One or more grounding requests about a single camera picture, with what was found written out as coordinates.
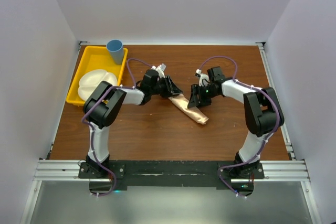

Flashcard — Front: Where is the yellow plastic tray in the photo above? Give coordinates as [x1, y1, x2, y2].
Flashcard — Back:
[66, 46, 128, 106]

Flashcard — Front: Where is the peach cloth napkin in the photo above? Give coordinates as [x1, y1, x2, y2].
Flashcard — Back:
[169, 94, 209, 125]

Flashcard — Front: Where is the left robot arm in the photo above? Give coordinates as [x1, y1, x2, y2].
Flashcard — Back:
[80, 69, 183, 178]

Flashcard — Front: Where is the blue plastic cup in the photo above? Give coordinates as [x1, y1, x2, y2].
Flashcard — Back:
[106, 39, 124, 65]

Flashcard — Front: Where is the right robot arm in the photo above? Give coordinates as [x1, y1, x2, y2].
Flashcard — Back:
[187, 67, 285, 178]

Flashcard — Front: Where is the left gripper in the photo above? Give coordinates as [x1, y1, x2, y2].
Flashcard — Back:
[150, 74, 182, 98]

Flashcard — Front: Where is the white divided plate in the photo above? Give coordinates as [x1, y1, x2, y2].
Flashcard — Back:
[78, 69, 118, 101]

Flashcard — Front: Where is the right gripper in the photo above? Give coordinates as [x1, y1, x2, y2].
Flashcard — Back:
[187, 84, 218, 109]

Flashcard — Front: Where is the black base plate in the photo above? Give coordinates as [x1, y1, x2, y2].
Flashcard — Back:
[78, 160, 265, 196]

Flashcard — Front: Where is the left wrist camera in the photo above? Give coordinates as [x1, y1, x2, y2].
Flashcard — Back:
[151, 63, 166, 78]

